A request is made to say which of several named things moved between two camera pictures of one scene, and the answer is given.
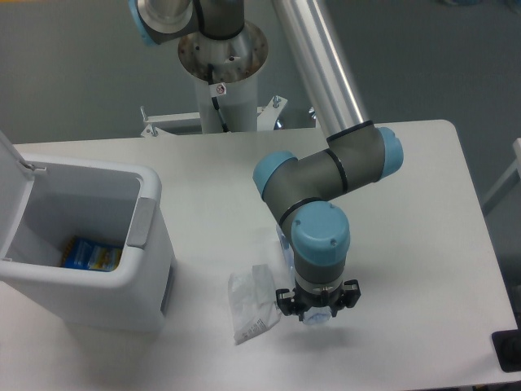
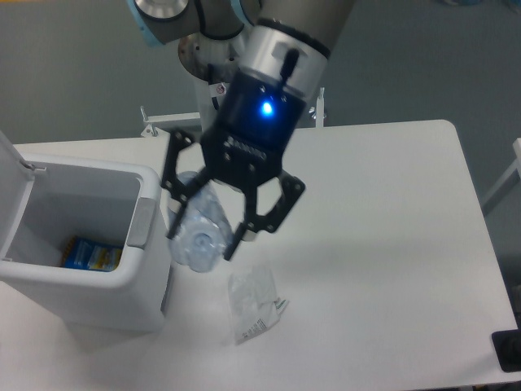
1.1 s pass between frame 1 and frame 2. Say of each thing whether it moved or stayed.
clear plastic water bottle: moved
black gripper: moved
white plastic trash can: stayed
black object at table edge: stayed
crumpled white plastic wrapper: stayed
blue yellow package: stayed
